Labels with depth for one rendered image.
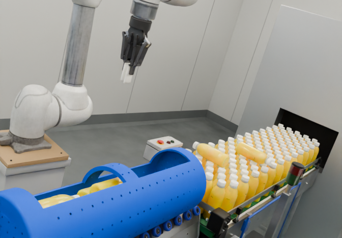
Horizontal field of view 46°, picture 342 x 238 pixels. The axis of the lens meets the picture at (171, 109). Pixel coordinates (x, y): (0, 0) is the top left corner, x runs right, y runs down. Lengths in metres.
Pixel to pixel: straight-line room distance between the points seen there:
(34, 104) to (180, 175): 0.71
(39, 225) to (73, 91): 0.91
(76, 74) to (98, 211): 0.84
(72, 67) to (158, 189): 0.75
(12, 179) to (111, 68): 3.32
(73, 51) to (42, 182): 0.62
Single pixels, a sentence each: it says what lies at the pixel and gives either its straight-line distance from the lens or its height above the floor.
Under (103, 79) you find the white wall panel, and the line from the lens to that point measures 5.01.
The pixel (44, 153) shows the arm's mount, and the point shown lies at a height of 1.02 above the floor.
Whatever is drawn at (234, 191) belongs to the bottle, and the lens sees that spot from 1.98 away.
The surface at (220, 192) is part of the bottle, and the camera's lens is 1.93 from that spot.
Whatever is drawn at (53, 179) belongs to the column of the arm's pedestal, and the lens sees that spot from 2.00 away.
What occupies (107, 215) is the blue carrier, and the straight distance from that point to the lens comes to 1.31.
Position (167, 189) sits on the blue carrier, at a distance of 1.54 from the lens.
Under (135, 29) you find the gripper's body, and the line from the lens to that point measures 1.42.
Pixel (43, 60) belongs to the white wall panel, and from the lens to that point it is 4.48.
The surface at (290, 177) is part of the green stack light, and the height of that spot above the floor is 1.19.
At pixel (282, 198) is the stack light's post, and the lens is 2.11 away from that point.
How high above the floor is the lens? 1.87
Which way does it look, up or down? 16 degrees down
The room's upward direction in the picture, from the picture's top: 17 degrees clockwise
